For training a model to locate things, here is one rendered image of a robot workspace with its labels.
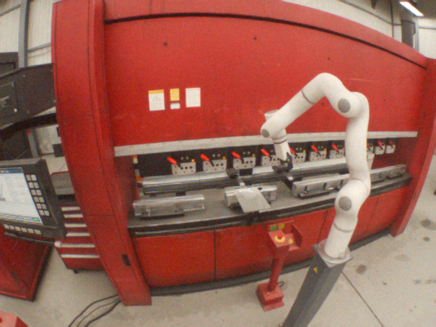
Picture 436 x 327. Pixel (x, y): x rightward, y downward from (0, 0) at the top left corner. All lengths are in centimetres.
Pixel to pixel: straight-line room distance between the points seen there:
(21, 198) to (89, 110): 55
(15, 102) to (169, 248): 138
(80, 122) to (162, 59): 56
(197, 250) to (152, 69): 128
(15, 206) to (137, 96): 88
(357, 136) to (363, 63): 108
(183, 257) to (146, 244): 31
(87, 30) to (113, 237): 121
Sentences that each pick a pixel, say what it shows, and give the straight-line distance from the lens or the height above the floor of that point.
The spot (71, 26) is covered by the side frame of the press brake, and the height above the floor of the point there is 213.
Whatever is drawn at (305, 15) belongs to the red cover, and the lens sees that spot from 162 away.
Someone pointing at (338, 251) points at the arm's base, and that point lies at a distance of 122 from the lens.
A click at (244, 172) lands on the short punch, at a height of 113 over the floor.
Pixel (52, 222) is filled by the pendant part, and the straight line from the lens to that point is 103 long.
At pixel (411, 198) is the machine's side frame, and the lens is 314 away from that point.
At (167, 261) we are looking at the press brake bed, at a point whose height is 49.
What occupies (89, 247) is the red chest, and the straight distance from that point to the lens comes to 223.
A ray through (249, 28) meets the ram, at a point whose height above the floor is 208.
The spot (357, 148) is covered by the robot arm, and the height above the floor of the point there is 158.
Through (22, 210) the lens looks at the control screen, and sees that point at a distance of 112.
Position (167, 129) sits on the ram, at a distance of 139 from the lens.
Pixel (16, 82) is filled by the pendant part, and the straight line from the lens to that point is 92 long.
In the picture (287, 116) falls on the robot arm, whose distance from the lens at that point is 111.
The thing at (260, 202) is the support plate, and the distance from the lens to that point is 155.
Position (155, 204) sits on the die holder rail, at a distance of 163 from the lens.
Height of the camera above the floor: 186
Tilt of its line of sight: 25 degrees down
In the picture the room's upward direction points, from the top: straight up
